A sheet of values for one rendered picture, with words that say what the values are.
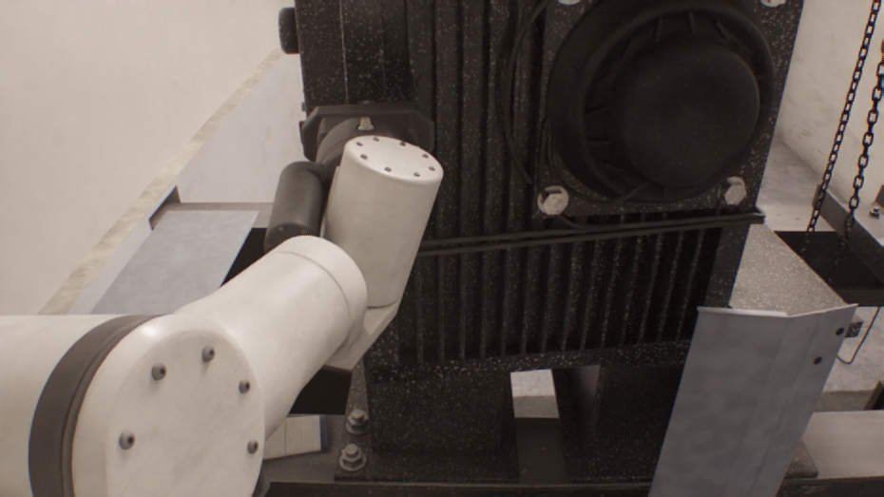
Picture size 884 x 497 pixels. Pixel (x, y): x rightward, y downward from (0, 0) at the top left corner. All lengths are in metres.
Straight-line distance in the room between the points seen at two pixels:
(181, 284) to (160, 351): 1.34
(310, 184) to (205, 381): 0.27
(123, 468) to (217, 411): 0.04
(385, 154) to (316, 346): 0.15
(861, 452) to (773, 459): 0.33
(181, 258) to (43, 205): 0.34
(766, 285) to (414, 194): 0.81
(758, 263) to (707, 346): 0.43
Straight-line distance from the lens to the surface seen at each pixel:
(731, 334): 0.77
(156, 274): 1.60
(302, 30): 0.97
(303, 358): 0.31
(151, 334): 0.20
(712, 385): 0.81
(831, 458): 1.23
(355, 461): 1.04
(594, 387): 0.99
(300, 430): 1.12
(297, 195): 0.44
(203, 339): 0.21
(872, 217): 2.03
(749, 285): 1.11
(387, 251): 0.42
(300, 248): 0.36
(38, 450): 0.20
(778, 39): 0.79
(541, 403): 2.10
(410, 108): 0.60
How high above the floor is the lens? 1.48
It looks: 32 degrees down
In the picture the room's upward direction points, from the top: straight up
